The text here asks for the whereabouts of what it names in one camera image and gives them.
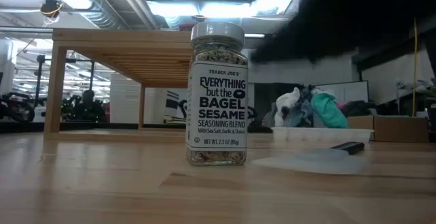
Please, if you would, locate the white spatula black handle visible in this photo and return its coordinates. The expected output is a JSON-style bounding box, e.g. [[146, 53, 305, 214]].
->
[[251, 141, 371, 176]]

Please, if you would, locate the yellow cable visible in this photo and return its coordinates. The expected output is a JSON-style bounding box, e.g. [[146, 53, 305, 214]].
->
[[411, 18, 418, 118]]

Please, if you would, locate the black overhead camera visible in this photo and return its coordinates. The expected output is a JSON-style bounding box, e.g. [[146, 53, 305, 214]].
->
[[40, 0, 63, 19]]

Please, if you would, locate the white ice cube tray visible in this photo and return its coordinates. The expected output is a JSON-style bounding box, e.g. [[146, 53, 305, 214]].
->
[[271, 127, 375, 144]]

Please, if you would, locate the bagel seasoning jar white lid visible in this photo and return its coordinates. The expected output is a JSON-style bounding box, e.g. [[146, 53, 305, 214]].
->
[[185, 21, 249, 167]]

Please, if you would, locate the white panel board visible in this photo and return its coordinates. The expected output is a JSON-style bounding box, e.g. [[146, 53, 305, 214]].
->
[[313, 80, 370, 104]]

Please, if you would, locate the person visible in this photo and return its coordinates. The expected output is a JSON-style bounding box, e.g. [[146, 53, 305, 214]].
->
[[73, 89, 106, 123]]

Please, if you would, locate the brown cardboard box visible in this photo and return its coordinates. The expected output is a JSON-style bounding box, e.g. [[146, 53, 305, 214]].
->
[[347, 115, 429, 144]]

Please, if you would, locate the wooden slatted shelf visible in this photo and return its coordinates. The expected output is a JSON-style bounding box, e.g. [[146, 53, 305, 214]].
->
[[44, 28, 193, 142]]

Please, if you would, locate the pile of clothes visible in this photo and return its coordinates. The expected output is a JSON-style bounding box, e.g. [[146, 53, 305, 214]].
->
[[268, 84, 377, 129]]

